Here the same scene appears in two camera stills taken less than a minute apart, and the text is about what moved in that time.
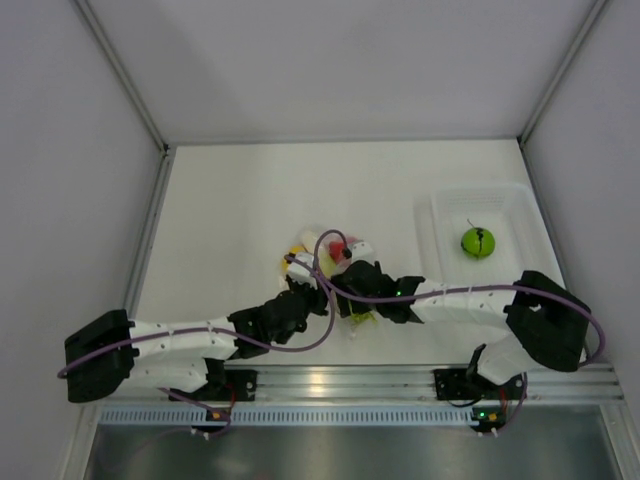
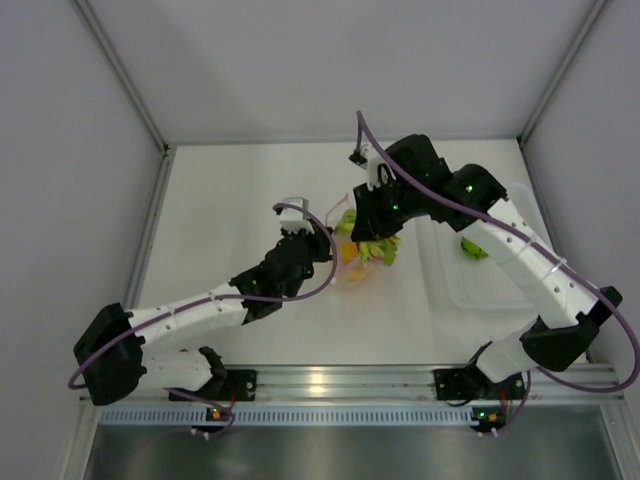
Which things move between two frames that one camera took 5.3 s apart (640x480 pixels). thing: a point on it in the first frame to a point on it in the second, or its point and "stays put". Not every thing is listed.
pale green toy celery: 368,315 to 384,249
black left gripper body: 315,304 to 316,253
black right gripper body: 363,305 to 388,207
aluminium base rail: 596,383 stays put
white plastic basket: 480,234 stays put
